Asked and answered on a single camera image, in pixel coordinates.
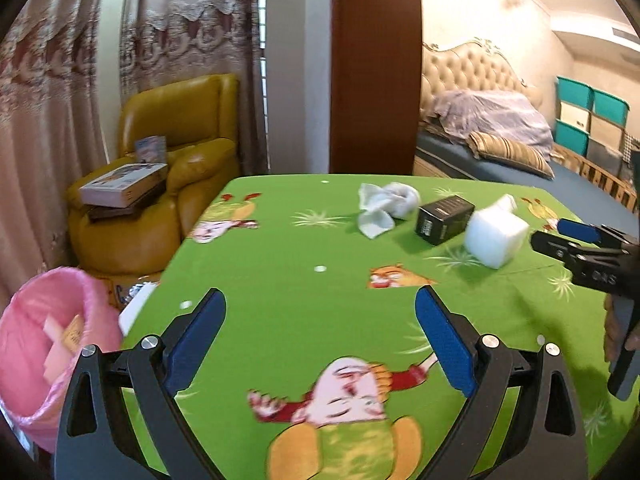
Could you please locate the wooden bed rail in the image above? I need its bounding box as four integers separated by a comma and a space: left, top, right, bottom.
550, 142, 640, 213

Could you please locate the small blue booklet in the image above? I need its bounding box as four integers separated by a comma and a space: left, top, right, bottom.
134, 136, 167, 166

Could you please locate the bed with blue sheet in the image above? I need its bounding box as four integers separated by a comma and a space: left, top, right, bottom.
414, 120, 640, 231

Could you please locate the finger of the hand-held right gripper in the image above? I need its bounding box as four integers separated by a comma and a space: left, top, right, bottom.
530, 230, 589, 274
556, 218, 640, 251

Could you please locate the person's right hand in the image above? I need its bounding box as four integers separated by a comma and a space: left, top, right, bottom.
603, 292, 640, 361

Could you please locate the white flat cardboard box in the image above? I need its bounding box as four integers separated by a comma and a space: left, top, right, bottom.
80, 162, 168, 207

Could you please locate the cream tufted headboard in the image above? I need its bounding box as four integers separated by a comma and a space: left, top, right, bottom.
420, 37, 543, 123

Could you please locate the orange paper card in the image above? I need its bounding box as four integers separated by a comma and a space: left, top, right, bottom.
64, 314, 87, 350

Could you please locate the white tissue bundle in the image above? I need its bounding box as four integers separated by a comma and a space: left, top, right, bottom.
357, 182, 421, 240

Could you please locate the brown wooden door panel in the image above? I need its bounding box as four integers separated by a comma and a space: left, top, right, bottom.
329, 0, 423, 177

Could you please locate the striped pillow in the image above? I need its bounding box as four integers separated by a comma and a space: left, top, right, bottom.
467, 131, 556, 180

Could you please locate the white foam block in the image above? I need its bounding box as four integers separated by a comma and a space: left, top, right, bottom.
464, 194, 530, 269

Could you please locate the beige lace curtain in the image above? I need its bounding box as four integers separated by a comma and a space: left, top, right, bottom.
0, 0, 108, 306
120, 0, 268, 176

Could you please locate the purple blanket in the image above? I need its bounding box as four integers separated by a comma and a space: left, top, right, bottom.
430, 89, 553, 148

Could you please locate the stack of storage bins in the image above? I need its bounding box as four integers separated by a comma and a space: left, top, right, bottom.
552, 75, 632, 173

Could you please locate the pink trash bag bin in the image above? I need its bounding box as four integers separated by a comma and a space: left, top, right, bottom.
0, 266, 125, 453

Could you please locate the green printed tablecloth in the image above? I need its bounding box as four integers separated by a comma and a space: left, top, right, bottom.
120, 175, 626, 480

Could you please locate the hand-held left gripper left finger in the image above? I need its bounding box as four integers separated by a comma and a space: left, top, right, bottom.
54, 287, 228, 480

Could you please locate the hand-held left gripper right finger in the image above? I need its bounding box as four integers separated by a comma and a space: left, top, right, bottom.
414, 284, 590, 480

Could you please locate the black cardboard box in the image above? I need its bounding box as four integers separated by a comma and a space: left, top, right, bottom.
416, 196, 476, 247

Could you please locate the dark flat box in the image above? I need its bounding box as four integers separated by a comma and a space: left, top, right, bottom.
87, 180, 168, 221

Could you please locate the yellow leather armchair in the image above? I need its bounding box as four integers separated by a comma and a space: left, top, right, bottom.
67, 74, 241, 277

